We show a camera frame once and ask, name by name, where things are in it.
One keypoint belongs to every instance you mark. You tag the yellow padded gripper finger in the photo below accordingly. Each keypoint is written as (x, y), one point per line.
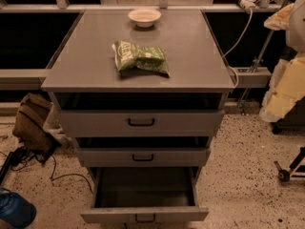
(279, 20)
(286, 87)

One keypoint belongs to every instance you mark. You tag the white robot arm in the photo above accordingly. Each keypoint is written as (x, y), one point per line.
(295, 34)

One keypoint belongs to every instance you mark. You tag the grey drawer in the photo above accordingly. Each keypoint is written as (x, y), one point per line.
(144, 195)
(140, 123)
(143, 157)

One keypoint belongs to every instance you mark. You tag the grey top drawer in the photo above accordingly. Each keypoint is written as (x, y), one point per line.
(140, 123)

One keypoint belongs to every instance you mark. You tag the grey bottom drawer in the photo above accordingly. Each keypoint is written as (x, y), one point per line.
(144, 195)

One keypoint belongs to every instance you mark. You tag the metal tripod pole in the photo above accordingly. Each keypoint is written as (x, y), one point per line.
(251, 72)

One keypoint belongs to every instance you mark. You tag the dark cabinet at right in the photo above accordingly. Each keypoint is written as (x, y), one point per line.
(295, 118)

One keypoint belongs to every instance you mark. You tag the white bowl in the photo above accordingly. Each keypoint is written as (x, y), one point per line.
(144, 18)

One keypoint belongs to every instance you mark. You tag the grey drawer cabinet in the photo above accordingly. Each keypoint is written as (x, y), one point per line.
(84, 76)

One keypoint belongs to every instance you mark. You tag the grey middle drawer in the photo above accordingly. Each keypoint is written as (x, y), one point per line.
(143, 157)

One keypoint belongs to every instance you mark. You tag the wheeled cart leg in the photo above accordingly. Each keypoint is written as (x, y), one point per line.
(296, 168)

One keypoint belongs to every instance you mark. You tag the green snack bag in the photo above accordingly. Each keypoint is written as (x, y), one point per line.
(129, 56)

